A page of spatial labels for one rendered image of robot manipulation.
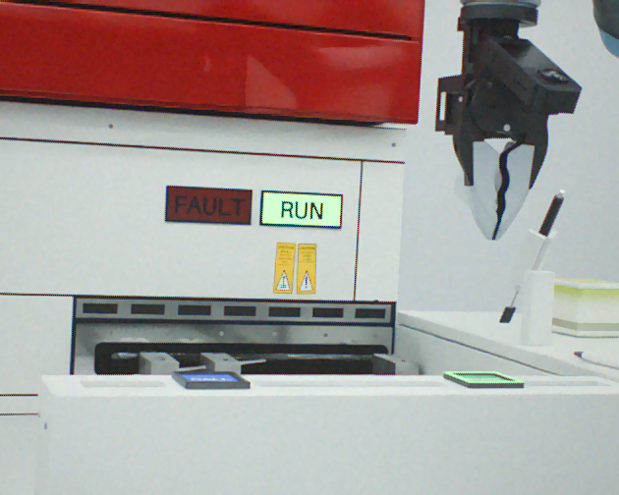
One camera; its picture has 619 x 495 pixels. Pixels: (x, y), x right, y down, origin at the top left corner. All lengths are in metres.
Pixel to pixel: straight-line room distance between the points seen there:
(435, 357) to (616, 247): 2.09
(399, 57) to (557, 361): 0.53
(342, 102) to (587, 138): 2.01
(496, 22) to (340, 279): 0.65
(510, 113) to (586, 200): 2.48
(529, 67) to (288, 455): 0.39
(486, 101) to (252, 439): 0.37
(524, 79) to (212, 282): 0.70
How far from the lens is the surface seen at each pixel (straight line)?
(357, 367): 1.85
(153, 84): 1.58
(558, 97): 1.06
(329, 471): 1.07
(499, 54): 1.11
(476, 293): 3.46
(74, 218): 1.61
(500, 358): 1.46
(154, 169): 1.63
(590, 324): 1.56
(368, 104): 1.66
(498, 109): 1.13
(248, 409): 1.03
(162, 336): 1.64
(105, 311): 1.63
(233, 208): 1.65
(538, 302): 1.44
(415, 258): 3.37
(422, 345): 1.65
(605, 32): 1.24
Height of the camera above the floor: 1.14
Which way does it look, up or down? 3 degrees down
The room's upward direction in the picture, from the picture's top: 3 degrees clockwise
